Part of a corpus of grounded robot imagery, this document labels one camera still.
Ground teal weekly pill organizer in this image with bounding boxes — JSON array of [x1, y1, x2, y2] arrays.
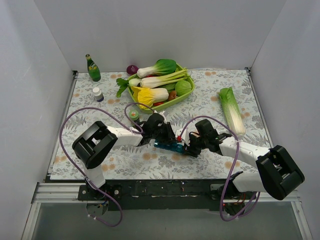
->
[[153, 141, 185, 154]]

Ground green pill bottle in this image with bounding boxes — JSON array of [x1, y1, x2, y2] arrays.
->
[[127, 109, 141, 126]]

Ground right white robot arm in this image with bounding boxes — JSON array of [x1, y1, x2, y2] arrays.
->
[[177, 119, 305, 200]]

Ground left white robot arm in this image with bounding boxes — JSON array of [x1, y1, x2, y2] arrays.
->
[[72, 113, 176, 200]]

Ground green plastic basket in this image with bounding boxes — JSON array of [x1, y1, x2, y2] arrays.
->
[[127, 63, 195, 114]]

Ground yellow cabbage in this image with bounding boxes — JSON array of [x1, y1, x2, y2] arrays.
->
[[131, 86, 169, 110]]

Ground napa cabbage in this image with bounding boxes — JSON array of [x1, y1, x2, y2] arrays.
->
[[218, 87, 246, 139]]

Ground brown mushroom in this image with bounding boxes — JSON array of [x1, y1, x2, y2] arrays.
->
[[167, 90, 177, 101]]

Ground floral table mat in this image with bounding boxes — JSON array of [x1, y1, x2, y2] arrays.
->
[[50, 69, 271, 181]]

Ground round green cabbage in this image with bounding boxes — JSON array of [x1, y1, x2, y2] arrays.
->
[[174, 80, 192, 97]]

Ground celery stalk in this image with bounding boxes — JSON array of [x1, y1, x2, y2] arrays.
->
[[116, 68, 188, 98]]

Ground bok choy top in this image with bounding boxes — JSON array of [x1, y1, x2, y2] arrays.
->
[[136, 59, 177, 79]]

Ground purple onion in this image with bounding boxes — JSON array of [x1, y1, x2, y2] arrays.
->
[[126, 65, 139, 75]]

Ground white pill bottle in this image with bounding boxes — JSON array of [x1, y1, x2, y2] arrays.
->
[[92, 87, 104, 102]]

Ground green glass bottle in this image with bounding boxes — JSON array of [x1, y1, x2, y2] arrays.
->
[[85, 54, 101, 82]]

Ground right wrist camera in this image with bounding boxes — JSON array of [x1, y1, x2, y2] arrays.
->
[[175, 128, 190, 146]]

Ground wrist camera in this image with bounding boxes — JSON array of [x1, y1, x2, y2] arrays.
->
[[151, 110, 168, 124], [175, 128, 190, 146]]

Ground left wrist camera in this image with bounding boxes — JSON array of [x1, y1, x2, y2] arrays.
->
[[151, 110, 168, 124]]

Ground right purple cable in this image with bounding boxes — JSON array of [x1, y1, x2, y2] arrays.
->
[[179, 115, 261, 222]]

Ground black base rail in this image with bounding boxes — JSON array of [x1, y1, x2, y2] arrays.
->
[[77, 178, 298, 213]]

